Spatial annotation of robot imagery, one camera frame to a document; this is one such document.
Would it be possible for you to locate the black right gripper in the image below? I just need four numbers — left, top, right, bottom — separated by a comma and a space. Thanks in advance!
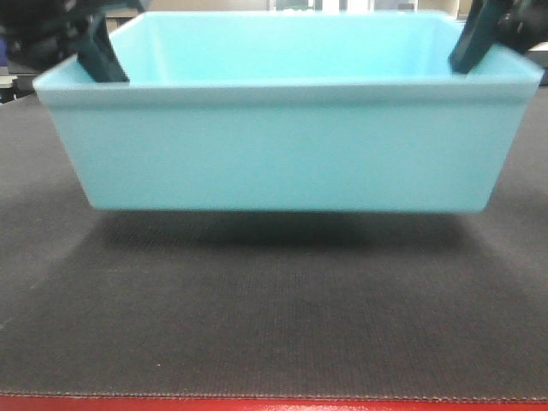
448, 0, 547, 74

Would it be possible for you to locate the light blue plastic bin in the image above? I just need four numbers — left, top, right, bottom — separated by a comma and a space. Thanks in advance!
34, 12, 543, 212

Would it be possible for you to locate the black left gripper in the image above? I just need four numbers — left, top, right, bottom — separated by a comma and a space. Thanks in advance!
1, 0, 146, 82

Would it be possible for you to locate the black conveyor belt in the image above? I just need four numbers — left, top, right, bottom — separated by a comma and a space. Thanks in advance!
1, 89, 547, 402

